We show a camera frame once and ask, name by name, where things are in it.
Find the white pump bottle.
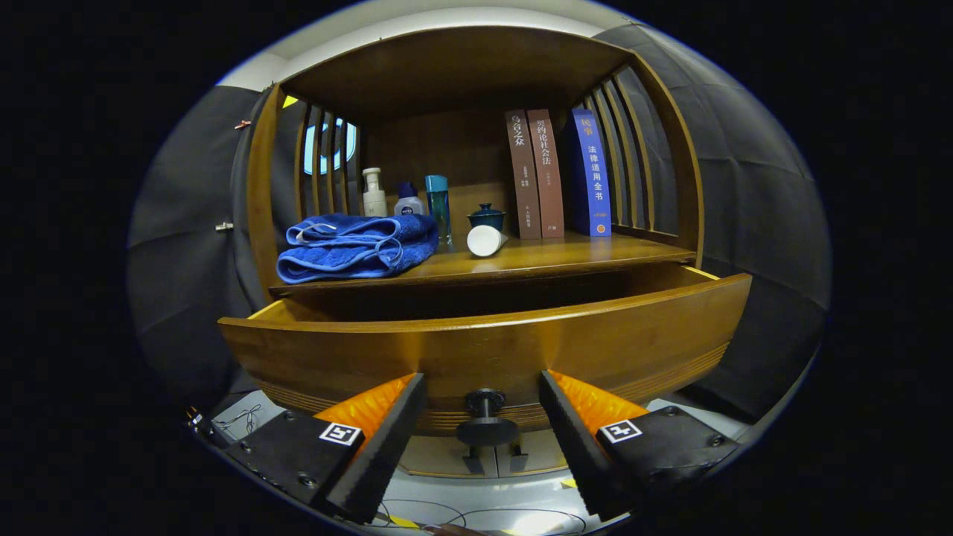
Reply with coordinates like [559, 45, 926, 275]
[362, 167, 388, 218]

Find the wooden cabinet door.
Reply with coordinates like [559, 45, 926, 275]
[497, 428, 570, 476]
[398, 435, 498, 479]

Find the dark brown book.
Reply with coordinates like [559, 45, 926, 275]
[505, 110, 542, 240]

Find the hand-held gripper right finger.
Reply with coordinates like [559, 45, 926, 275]
[539, 369, 742, 523]

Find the wooden countertop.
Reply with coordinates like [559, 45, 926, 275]
[268, 229, 697, 297]

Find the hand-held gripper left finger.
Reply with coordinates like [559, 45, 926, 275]
[223, 372, 427, 526]

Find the white bottle with blue cap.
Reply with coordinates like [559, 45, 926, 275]
[393, 182, 425, 217]

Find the folded blue towel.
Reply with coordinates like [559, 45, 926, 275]
[276, 214, 439, 284]

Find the blue book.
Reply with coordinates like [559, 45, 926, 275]
[570, 109, 613, 237]

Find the blue lidded teacup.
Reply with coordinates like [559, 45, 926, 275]
[468, 203, 507, 232]

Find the wooden drawer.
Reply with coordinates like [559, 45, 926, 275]
[217, 266, 753, 447]

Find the reddish brown book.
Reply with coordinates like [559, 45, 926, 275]
[527, 109, 565, 239]

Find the teal clear bottle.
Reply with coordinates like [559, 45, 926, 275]
[425, 175, 452, 246]

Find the wooden cabinet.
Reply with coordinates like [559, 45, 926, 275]
[246, 26, 705, 479]

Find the white facial cleanser tube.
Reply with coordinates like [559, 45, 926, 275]
[467, 225, 510, 258]

